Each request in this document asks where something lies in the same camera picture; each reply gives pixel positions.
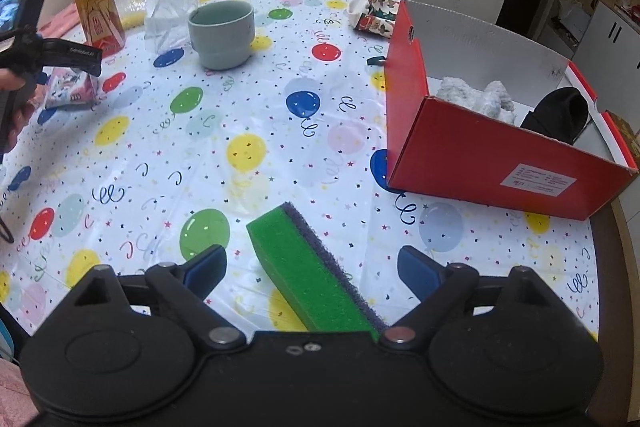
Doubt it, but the brown cardboard box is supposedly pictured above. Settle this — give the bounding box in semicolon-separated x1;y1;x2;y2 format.
606;109;638;155

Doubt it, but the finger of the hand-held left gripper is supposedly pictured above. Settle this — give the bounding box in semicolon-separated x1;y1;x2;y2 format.
36;38;103;78

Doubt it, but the balloon print tablecloth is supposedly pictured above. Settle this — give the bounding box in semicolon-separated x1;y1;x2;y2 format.
0;0;601;343

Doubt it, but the person's left hand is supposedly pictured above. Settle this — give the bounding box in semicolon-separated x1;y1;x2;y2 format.
0;73;38;152

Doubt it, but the red cardboard shoe box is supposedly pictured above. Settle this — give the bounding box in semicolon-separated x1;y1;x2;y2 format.
385;0;640;222

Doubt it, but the white shopping bag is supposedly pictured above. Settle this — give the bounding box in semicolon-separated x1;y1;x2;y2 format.
559;0;593;38

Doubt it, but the pink mesh cloth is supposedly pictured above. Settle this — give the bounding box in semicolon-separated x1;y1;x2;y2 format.
39;4;83;35

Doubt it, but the grey-green ceramic cup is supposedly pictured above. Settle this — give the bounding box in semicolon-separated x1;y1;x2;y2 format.
188;1;256;70

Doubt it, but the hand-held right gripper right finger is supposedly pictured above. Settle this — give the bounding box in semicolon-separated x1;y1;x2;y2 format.
379;245;566;352

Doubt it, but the floral printed cloth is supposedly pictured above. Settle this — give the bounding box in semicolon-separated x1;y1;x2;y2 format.
348;0;401;38

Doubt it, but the green sponge with scrub pad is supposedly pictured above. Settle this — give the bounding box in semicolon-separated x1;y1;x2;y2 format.
246;201;390;339

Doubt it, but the clear plastic bag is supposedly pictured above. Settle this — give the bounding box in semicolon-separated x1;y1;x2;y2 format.
144;0;202;55

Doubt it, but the pink clothing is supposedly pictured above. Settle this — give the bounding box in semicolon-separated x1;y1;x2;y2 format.
0;347;38;427

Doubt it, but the white cabinet with black handles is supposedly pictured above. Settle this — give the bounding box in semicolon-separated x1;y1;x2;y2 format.
590;2;640;118

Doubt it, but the grey fluffy sock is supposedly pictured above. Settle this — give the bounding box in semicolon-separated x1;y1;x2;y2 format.
436;77;518;125

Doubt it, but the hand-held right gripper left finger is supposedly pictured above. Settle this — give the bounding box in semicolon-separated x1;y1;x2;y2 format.
65;245;247;350

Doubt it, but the orange juice bottle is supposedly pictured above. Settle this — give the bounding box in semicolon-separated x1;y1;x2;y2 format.
73;0;127;58

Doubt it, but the black sock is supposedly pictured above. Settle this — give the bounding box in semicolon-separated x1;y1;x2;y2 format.
520;88;592;145

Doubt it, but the small pink snack packet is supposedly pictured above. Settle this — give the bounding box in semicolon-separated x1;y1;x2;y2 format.
44;68;99;110

